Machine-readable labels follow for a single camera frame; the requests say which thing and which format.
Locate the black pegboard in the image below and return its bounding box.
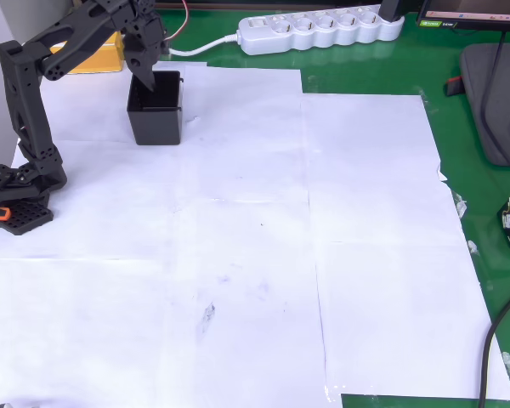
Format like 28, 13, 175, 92
155, 0, 383, 9

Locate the thin black cable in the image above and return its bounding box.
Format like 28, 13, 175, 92
479, 29, 510, 184

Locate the white power cable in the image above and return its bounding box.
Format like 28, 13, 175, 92
167, 32, 243, 58

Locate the green desk mat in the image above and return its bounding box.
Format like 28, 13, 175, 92
65, 0, 510, 408

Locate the white paper table cover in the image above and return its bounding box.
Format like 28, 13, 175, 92
0, 59, 510, 408

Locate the computer monitor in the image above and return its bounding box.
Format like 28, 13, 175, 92
416, 0, 510, 31

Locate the red black tag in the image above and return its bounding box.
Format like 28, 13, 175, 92
444, 75, 467, 97

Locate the black power adapter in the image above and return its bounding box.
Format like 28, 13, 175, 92
379, 0, 405, 22

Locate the red white servo wire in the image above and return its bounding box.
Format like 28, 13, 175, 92
163, 0, 193, 44

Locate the white power strip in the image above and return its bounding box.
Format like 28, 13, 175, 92
236, 4, 405, 57

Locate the black square container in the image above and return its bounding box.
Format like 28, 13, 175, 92
126, 70, 185, 146

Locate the thick black cable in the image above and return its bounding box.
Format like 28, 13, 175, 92
478, 280, 510, 408

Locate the yellow cardboard box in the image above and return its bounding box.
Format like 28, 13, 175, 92
50, 30, 127, 77

